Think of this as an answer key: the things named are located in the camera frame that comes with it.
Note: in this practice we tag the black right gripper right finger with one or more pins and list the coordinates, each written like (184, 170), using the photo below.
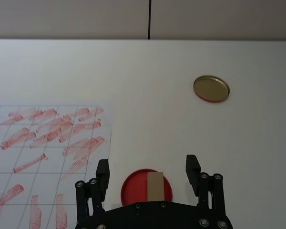
(192, 171)

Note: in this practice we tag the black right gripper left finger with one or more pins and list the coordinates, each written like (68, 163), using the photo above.
(102, 175)

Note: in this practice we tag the tan rectangular stamp block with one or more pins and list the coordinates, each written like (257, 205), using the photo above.
(155, 187)

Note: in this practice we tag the white gridded paper sheet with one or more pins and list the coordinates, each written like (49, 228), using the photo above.
(38, 148)

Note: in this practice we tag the round gold metal lid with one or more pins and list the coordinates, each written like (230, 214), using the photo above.
(211, 88)

